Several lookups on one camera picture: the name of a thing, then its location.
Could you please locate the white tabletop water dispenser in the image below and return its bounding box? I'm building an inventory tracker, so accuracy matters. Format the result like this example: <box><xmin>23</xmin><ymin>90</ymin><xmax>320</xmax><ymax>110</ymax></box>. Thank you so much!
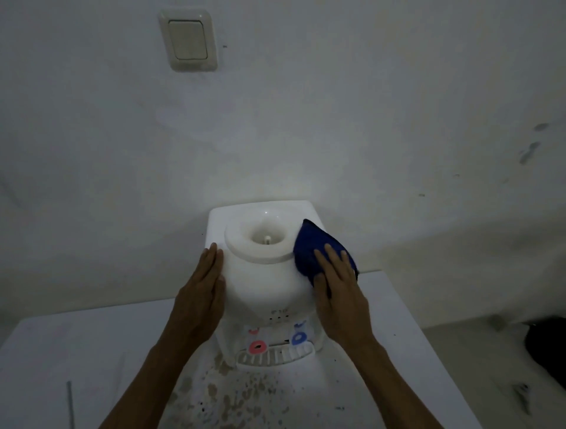
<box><xmin>204</xmin><ymin>200</ymin><xmax>328</xmax><ymax>370</ymax></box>

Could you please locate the person's right hand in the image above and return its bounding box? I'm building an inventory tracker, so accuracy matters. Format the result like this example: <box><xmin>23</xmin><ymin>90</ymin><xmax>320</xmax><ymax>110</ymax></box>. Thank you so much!
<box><xmin>313</xmin><ymin>243</ymin><xmax>376</xmax><ymax>354</ymax></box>

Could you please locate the person's left hand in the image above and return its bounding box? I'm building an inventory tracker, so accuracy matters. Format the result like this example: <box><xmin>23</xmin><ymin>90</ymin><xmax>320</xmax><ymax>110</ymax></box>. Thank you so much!
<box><xmin>173</xmin><ymin>242</ymin><xmax>227</xmax><ymax>351</ymax></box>

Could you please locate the person's right forearm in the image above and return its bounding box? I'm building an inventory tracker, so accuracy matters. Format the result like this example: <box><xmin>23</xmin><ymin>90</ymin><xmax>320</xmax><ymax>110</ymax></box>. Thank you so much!
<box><xmin>349</xmin><ymin>337</ymin><xmax>445</xmax><ymax>429</ymax></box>

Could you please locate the blue cleaning cloth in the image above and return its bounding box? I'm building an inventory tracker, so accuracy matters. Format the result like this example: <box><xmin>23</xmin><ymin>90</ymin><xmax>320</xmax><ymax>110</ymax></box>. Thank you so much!
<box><xmin>293</xmin><ymin>218</ymin><xmax>360</xmax><ymax>288</ymax></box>

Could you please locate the black bag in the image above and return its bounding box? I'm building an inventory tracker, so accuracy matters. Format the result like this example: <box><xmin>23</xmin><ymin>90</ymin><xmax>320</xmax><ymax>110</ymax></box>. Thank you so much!
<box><xmin>524</xmin><ymin>322</ymin><xmax>566</xmax><ymax>390</ymax></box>

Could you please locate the white slotted drip tray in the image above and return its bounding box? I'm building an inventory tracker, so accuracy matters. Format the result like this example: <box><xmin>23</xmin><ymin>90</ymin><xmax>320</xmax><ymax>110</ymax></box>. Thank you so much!
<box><xmin>235</xmin><ymin>343</ymin><xmax>317</xmax><ymax>370</ymax></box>

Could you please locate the white wall light switch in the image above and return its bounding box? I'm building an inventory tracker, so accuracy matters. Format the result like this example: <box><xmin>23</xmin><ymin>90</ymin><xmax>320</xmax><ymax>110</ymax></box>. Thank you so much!
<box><xmin>158</xmin><ymin>8</ymin><xmax>219</xmax><ymax>72</ymax></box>

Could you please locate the person's left forearm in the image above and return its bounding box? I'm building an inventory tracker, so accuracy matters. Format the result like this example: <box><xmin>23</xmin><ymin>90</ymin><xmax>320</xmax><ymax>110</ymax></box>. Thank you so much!
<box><xmin>98</xmin><ymin>338</ymin><xmax>208</xmax><ymax>429</ymax></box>

